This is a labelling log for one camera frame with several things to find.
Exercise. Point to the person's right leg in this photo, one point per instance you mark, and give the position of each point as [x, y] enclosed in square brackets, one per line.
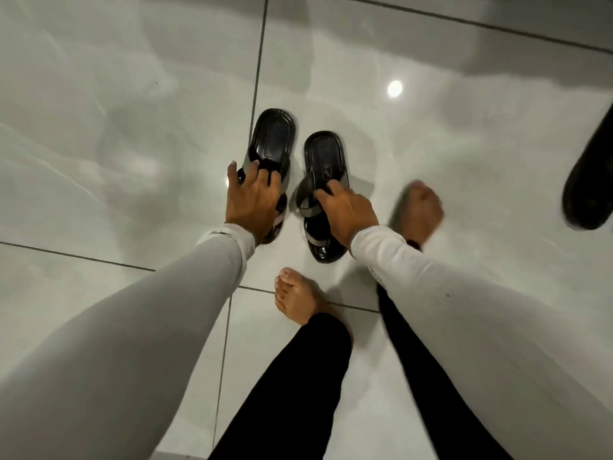
[431, 392]

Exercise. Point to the person's leg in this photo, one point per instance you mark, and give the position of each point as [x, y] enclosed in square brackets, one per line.
[297, 392]
[431, 392]

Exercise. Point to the person's left little finger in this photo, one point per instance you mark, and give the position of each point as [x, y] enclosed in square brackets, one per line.
[232, 173]

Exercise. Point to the person's left hand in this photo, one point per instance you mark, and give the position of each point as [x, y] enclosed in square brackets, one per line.
[251, 203]

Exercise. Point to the black rounded object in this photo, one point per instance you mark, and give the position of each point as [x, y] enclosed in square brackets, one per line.
[591, 181]

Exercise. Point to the black glossy sandal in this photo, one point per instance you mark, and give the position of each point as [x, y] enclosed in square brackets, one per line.
[325, 155]
[273, 136]

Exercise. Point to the person's right foot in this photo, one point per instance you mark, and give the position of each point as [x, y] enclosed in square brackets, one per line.
[421, 210]

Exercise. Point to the person's left foot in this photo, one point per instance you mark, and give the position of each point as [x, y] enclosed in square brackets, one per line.
[297, 296]

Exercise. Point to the person's right forearm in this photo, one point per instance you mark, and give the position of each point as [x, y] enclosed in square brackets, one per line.
[469, 330]

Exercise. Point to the person's right hand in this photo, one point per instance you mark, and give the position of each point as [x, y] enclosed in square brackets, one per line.
[349, 215]

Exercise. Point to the person's left middle finger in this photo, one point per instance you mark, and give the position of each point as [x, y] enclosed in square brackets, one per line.
[263, 179]

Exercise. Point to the person's right thumb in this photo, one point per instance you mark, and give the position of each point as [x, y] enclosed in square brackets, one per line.
[322, 198]

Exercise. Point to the person's foot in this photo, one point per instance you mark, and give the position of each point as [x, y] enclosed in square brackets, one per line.
[421, 210]
[297, 296]

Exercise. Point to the person's left forearm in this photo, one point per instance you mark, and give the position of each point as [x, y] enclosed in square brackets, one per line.
[143, 330]

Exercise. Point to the person's left leg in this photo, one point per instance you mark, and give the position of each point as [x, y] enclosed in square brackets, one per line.
[297, 392]

